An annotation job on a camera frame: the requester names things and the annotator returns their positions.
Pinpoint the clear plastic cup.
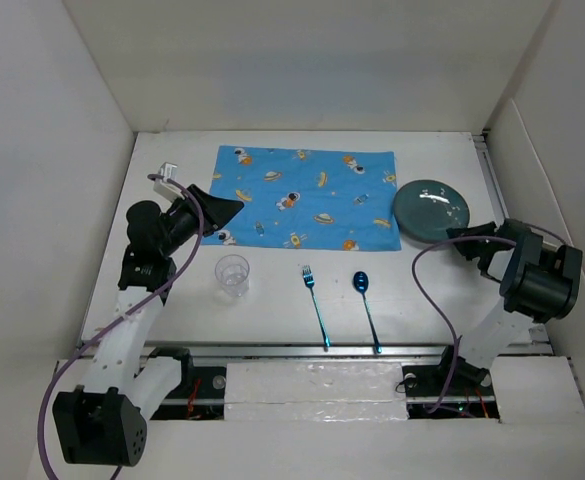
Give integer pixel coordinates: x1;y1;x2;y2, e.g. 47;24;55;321
215;255;250;297

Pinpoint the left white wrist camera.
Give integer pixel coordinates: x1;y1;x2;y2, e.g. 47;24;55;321
148;162;181;202

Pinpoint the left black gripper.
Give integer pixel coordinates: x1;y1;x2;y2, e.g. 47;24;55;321
158;185;242;257

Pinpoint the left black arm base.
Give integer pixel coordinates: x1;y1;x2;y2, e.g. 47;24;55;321
149;348;227;421

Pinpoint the dark teal plate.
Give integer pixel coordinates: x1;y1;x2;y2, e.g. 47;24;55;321
392;179;470;244

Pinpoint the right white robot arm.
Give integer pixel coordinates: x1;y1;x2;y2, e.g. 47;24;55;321
434;219;583;394

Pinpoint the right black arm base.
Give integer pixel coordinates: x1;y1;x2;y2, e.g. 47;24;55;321
395;365;500;420

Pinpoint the blue metal fork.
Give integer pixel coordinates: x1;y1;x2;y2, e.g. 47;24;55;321
302;265;331;351

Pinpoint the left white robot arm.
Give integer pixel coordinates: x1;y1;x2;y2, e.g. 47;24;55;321
38;180;245;470

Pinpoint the blue space print placemat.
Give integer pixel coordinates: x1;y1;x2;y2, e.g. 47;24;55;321
204;145;401;252

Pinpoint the blue metal spoon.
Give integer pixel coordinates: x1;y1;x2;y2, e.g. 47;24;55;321
352;271;383;355

